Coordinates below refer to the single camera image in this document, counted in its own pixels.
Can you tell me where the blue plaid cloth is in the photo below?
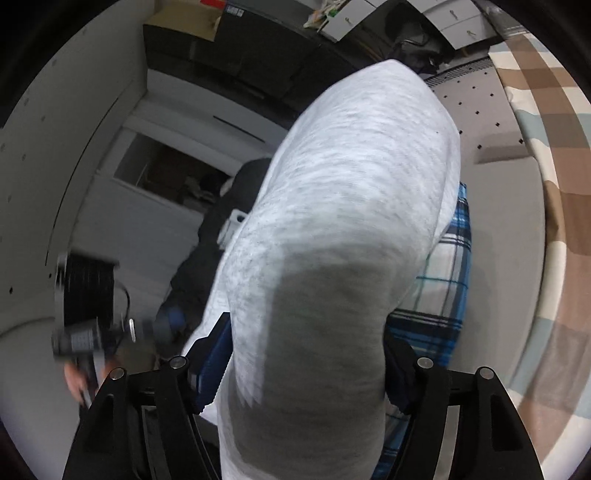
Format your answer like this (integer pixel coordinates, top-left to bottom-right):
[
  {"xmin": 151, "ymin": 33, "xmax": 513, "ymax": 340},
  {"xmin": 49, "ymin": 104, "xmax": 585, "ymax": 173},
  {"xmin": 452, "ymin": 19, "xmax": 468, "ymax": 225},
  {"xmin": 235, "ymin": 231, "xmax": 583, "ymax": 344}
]
[{"xmin": 372, "ymin": 181, "xmax": 472, "ymax": 480}]

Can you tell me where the white dotted floor mat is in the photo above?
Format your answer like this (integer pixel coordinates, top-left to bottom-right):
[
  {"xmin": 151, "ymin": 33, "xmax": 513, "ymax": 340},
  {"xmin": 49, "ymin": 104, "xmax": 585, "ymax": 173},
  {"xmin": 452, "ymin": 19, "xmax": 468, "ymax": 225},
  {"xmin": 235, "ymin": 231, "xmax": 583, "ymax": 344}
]
[{"xmin": 425, "ymin": 58, "xmax": 539, "ymax": 164}]

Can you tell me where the white drawer cabinet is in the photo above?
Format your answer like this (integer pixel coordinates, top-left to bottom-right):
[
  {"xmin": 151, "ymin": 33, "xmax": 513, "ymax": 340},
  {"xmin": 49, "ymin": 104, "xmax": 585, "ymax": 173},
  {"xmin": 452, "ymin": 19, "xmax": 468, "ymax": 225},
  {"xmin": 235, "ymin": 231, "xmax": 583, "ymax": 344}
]
[{"xmin": 321, "ymin": 0, "xmax": 490, "ymax": 49}]

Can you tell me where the cardboard box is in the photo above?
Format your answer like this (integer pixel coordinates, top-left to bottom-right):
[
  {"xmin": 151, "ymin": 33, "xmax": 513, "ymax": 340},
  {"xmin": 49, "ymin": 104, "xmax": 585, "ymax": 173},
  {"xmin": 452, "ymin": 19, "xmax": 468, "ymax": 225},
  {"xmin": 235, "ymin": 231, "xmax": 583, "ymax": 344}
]
[{"xmin": 150, "ymin": 0, "xmax": 227, "ymax": 42}]

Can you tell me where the light grey sweatshirt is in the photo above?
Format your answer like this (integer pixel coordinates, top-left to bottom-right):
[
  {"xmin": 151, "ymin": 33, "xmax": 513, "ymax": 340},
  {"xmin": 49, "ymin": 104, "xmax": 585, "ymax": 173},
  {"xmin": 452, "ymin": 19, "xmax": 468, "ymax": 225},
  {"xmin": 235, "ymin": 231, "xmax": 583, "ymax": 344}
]
[{"xmin": 185, "ymin": 59, "xmax": 462, "ymax": 480}]

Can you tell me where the black cabinet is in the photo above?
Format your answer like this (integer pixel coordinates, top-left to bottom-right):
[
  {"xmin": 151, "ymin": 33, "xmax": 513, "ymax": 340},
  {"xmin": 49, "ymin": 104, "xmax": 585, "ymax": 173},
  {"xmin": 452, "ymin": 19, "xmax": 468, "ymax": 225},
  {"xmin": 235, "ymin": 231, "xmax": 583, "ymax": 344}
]
[{"xmin": 143, "ymin": 21, "xmax": 370, "ymax": 116}]

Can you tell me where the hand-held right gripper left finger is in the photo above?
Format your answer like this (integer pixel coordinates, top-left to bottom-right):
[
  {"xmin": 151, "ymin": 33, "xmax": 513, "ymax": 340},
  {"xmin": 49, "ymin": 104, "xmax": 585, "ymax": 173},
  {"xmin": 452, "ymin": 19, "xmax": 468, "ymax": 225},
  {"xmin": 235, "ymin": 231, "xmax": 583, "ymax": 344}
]
[{"xmin": 62, "ymin": 311, "xmax": 234, "ymax": 480}]

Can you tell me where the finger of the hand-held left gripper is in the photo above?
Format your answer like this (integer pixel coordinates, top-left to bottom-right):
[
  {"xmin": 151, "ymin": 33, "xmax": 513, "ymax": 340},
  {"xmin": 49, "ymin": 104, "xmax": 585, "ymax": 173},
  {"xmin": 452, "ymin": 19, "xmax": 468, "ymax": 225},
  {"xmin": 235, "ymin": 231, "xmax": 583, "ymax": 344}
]
[{"xmin": 152, "ymin": 302, "xmax": 190, "ymax": 356}]

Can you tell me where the brown checkered blanket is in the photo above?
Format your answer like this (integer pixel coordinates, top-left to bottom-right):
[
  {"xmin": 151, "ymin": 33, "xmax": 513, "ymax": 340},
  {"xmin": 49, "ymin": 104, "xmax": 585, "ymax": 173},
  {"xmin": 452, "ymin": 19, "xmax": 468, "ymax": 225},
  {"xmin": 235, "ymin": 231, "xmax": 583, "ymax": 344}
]
[{"xmin": 488, "ymin": 28, "xmax": 591, "ymax": 444}]

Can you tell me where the person's left hand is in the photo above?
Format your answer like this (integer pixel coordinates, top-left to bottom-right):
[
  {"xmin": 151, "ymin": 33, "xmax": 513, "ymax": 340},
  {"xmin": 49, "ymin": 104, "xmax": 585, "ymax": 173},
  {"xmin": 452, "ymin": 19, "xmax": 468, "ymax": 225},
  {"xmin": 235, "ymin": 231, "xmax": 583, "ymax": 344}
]
[{"xmin": 65, "ymin": 356, "xmax": 122, "ymax": 410}]

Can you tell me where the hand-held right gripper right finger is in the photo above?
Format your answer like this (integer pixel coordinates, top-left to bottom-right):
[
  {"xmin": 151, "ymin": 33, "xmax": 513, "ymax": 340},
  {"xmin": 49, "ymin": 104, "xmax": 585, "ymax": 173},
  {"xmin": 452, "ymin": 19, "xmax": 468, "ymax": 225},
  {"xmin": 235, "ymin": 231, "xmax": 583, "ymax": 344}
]
[{"xmin": 381, "ymin": 330, "xmax": 546, "ymax": 480}]

